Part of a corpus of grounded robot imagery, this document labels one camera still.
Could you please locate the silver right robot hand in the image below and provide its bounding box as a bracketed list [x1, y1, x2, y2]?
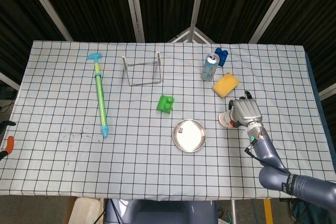
[227, 90, 264, 130]

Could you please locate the black orange-tipped left robot hand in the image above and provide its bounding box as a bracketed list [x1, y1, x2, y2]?
[0, 120, 17, 161]

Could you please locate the white paper cup blue print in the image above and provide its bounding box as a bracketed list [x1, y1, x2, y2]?
[218, 111, 237, 130]

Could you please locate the stainless steel plate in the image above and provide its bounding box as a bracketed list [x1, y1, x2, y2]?
[172, 119, 207, 153]

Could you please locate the yellow sponge green underside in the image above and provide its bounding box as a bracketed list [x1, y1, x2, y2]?
[212, 72, 240, 99]

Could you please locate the light blue drink can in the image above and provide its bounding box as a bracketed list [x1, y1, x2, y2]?
[200, 52, 220, 82]

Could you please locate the blue toy building block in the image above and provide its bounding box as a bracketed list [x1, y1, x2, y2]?
[214, 47, 229, 68]

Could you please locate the green toy building block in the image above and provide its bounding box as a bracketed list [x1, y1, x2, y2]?
[156, 94, 175, 115]

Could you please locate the checkered light blue tablecloth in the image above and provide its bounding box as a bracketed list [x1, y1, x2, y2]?
[0, 40, 334, 200]

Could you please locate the cream plastic container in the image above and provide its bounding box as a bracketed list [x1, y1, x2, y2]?
[68, 197, 105, 224]

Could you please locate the blue green water squirter toy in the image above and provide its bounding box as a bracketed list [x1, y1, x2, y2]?
[86, 52, 110, 139]

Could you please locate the blue-grey robot torso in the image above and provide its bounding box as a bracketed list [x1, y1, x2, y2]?
[104, 198, 219, 224]

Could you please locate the black arm cable with plug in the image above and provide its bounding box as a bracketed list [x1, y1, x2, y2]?
[244, 126, 290, 175]

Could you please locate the white triangular frame foot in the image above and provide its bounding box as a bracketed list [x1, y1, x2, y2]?
[167, 26, 215, 44]

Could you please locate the metal wire stand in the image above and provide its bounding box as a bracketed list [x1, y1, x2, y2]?
[121, 48, 164, 87]

